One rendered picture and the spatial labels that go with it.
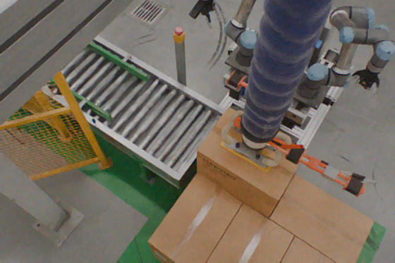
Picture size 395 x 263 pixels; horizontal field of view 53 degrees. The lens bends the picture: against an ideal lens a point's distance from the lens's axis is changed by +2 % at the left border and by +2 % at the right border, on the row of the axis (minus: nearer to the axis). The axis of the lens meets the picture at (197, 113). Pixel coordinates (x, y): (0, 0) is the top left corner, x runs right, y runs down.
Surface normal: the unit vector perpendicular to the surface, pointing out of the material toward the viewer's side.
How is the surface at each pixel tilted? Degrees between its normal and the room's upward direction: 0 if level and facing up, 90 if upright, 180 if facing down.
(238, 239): 0
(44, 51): 90
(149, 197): 0
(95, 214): 0
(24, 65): 90
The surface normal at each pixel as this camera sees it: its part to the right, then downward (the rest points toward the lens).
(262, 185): 0.00, -0.50
